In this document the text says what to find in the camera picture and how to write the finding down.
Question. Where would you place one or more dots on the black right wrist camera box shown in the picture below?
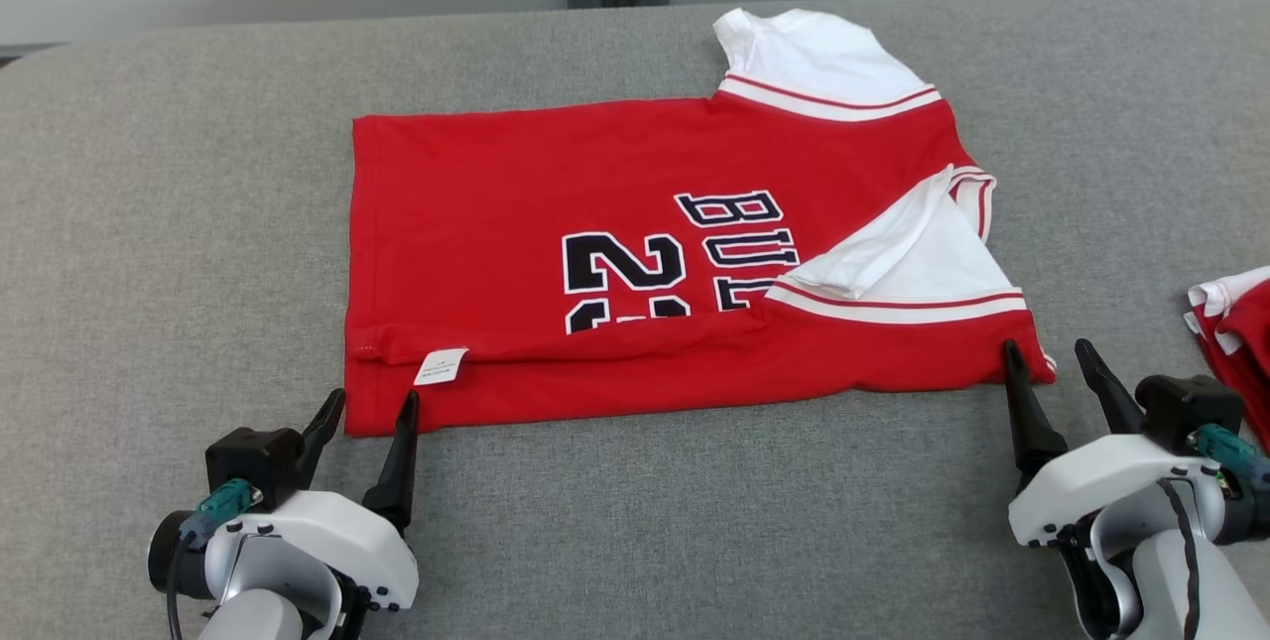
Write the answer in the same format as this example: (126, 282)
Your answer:
(1191, 407)

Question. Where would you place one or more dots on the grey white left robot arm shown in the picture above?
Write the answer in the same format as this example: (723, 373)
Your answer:
(258, 620)

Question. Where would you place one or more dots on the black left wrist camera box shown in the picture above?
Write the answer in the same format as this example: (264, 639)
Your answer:
(248, 461)

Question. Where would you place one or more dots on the red shorts white trim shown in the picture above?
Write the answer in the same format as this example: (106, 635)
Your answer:
(1245, 332)

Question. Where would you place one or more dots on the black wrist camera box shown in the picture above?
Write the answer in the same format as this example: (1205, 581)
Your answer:
(1191, 407)
(248, 461)

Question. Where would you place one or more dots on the teal left camera connector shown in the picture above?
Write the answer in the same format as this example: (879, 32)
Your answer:
(223, 503)

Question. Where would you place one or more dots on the teal right camera connector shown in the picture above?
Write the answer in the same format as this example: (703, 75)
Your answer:
(1220, 444)

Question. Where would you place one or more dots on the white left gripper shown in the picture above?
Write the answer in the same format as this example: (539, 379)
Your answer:
(347, 531)

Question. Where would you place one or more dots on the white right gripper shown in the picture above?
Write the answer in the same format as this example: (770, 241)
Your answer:
(1111, 476)

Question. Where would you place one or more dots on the red jersey white sleeves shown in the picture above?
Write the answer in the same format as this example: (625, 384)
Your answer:
(496, 184)

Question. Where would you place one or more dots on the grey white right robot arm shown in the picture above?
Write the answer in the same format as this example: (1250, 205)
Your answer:
(1141, 585)

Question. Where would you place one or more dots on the teal camera connector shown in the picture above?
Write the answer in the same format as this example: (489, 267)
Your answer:
(1220, 444)
(223, 503)

